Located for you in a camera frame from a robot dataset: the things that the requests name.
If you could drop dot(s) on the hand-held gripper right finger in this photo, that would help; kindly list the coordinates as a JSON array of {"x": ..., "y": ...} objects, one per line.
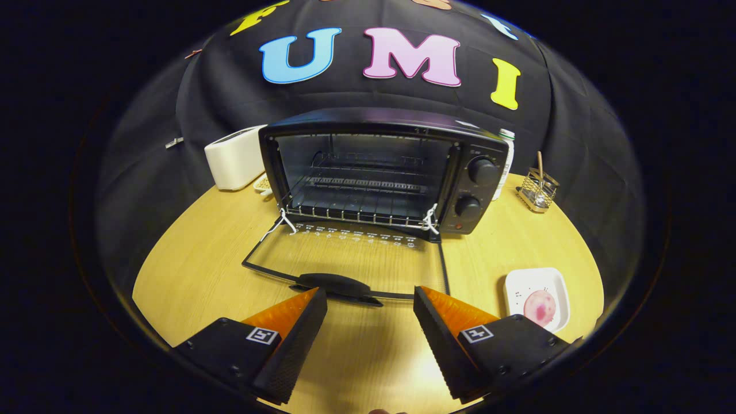
[{"x": 440, "y": 339}]

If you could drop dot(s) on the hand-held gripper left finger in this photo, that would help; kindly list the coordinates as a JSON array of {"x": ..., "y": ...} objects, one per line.
[{"x": 299, "y": 339}]

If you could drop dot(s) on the white square plate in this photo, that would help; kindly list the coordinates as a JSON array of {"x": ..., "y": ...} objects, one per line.
[{"x": 520, "y": 282}]

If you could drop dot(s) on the round pink ham slice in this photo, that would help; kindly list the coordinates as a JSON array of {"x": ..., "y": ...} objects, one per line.
[{"x": 539, "y": 307}]

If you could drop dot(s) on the black toaster oven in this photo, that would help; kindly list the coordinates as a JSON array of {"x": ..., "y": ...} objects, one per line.
[{"x": 483, "y": 195}]

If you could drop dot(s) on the white bread toaster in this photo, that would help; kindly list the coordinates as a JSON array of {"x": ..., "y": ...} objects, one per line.
[{"x": 233, "y": 164}]

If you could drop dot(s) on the small cream dish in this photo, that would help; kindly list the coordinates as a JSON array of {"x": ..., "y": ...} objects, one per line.
[{"x": 263, "y": 184}]

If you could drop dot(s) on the white bottle green label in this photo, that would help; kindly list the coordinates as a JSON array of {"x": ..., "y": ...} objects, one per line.
[{"x": 507, "y": 167}]

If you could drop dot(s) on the wooden stick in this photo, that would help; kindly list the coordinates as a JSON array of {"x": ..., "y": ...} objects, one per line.
[{"x": 540, "y": 164}]

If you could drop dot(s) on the silver metal clip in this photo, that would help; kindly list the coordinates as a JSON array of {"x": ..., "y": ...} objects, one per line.
[{"x": 174, "y": 142}]

